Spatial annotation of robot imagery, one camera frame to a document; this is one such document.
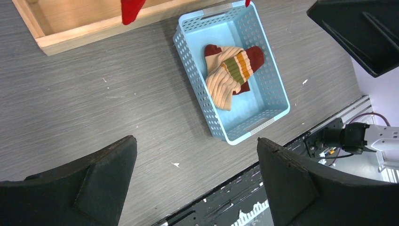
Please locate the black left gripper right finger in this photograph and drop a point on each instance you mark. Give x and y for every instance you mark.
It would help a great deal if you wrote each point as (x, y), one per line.
(302, 192)

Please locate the red santa sock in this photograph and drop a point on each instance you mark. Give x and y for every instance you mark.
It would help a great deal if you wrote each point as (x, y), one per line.
(130, 10)

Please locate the wooden hanger stand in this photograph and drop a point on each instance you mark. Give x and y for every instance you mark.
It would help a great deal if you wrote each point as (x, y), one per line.
(61, 25)

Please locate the light blue plastic basket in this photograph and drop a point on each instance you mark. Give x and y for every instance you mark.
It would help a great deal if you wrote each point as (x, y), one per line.
(235, 24)

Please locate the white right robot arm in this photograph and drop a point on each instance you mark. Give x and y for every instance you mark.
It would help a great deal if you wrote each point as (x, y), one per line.
(356, 138)

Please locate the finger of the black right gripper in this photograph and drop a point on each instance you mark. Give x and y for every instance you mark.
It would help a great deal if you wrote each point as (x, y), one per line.
(368, 30)

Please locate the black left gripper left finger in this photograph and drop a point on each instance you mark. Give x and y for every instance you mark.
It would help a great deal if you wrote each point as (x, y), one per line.
(89, 191)

